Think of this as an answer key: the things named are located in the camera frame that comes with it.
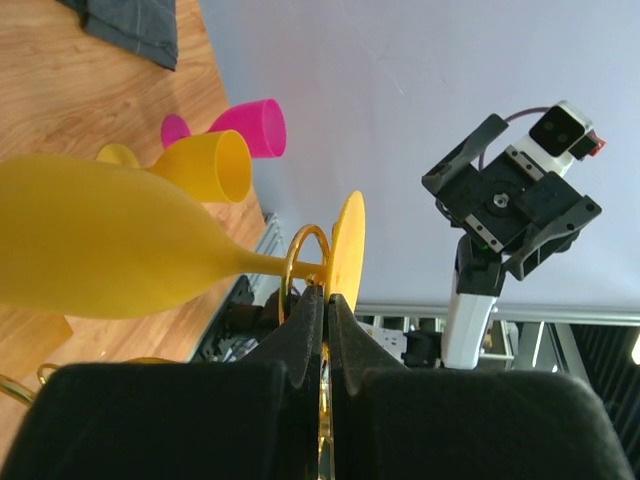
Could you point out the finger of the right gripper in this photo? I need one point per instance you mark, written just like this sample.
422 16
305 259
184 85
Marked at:
455 174
555 236

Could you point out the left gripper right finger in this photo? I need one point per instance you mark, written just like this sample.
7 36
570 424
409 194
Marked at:
392 422

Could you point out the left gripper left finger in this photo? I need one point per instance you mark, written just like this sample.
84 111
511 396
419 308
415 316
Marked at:
256 418

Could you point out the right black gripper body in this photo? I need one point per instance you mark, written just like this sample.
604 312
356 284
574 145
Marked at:
509 200

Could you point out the pink wine glass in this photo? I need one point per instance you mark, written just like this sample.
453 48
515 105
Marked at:
260 123

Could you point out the orange yellow wine glass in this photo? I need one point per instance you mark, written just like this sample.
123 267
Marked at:
66 249

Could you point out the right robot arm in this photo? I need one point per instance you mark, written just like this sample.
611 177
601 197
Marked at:
477 284

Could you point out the amber rack base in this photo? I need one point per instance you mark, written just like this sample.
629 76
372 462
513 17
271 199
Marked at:
28 339

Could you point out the grey folded cloth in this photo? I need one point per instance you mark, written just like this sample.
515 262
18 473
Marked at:
147 28

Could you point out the gold wire glass rack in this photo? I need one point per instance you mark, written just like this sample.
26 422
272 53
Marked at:
231 259

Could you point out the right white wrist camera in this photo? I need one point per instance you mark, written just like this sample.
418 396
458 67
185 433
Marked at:
561 136

